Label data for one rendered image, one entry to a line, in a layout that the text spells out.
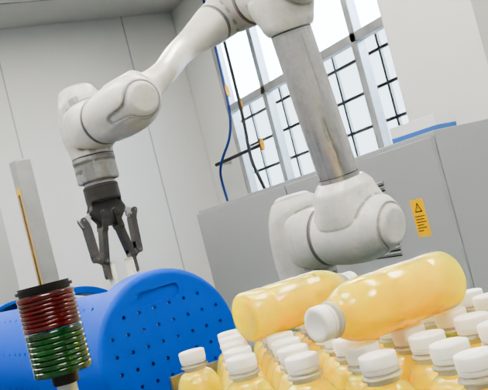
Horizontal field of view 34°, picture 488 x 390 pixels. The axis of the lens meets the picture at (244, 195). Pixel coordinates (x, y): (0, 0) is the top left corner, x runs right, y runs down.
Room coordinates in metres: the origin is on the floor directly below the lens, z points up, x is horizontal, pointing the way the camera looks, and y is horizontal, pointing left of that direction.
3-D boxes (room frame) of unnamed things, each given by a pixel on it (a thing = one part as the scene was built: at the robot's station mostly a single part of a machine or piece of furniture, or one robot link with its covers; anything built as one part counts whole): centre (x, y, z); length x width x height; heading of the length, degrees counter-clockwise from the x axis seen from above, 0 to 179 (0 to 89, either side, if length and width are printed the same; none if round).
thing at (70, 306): (0.89, 0.24, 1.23); 0.06 x 0.06 x 0.04
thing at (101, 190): (1.69, 0.29, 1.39); 0.08 x 0.07 x 0.09; 125
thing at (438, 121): (3.23, -0.76, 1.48); 0.24 x 0.12 x 0.08; 36
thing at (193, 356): (1.20, 0.13, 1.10); 0.04 x 0.04 x 0.02
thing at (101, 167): (1.69, 0.29, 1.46); 0.09 x 0.09 x 0.06
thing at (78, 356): (0.89, 0.24, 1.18); 0.06 x 0.06 x 0.05
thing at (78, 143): (1.68, 0.28, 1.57); 0.13 x 0.11 x 0.16; 40
